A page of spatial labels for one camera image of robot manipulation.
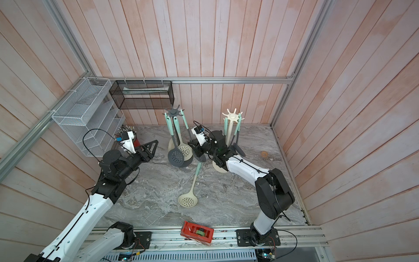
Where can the black mesh wall basket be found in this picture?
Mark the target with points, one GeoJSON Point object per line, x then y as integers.
{"type": "Point", "coordinates": [142, 94]}

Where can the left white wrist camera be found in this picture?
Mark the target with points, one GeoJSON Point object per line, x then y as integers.
{"type": "Point", "coordinates": [126, 141]}

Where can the red pencil cup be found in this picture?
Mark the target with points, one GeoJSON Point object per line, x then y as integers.
{"type": "Point", "coordinates": [125, 129]}

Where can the dark grey utensil rack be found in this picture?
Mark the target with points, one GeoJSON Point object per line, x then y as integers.
{"type": "Point", "coordinates": [172, 113]}

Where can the cream utensil rack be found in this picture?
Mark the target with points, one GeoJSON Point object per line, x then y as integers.
{"type": "Point", "coordinates": [233, 133]}

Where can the aluminium frame rail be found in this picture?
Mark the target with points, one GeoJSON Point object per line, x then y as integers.
{"type": "Point", "coordinates": [214, 80]}

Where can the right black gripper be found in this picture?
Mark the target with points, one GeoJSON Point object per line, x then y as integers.
{"type": "Point", "coordinates": [198, 147]}

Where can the red tape dispenser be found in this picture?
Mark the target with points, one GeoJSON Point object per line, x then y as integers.
{"type": "Point", "coordinates": [198, 233]}

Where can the white wire mesh shelf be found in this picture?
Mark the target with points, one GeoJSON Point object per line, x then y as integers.
{"type": "Point", "coordinates": [89, 118]}

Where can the grey solid spoon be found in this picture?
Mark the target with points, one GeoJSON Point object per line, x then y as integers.
{"type": "Point", "coordinates": [175, 156]}

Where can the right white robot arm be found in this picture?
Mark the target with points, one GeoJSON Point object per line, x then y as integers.
{"type": "Point", "coordinates": [273, 191]}

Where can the cream skimmer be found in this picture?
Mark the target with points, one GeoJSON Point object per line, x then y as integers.
{"type": "Point", "coordinates": [189, 199]}
{"type": "Point", "coordinates": [170, 144]}
{"type": "Point", "coordinates": [185, 149]}

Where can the small brown round coaster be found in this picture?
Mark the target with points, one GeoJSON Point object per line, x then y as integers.
{"type": "Point", "coordinates": [264, 154]}

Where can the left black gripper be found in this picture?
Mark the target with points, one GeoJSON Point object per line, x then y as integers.
{"type": "Point", "coordinates": [148, 155]}

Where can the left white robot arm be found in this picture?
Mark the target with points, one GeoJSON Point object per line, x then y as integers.
{"type": "Point", "coordinates": [115, 168]}

